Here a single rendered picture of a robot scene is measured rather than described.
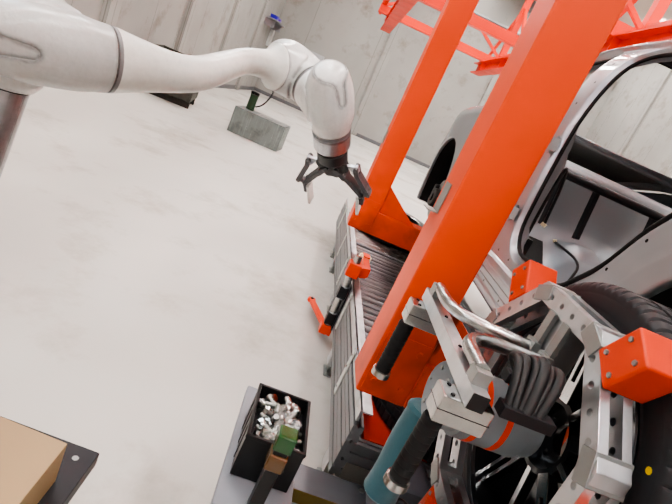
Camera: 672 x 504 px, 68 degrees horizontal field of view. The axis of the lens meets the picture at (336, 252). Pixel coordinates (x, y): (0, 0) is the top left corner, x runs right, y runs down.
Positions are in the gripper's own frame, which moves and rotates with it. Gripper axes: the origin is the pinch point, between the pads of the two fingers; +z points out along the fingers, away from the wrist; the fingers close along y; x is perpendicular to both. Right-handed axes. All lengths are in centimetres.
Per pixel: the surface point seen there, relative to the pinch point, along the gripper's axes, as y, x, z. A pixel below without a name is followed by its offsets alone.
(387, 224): 9, -125, 158
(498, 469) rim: -55, 49, 18
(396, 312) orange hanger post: -23.0, 13.8, 24.3
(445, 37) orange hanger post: -1, -199, 66
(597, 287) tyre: -63, 18, -15
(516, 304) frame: -50, 20, -4
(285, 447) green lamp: -12, 64, -1
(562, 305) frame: -56, 26, -18
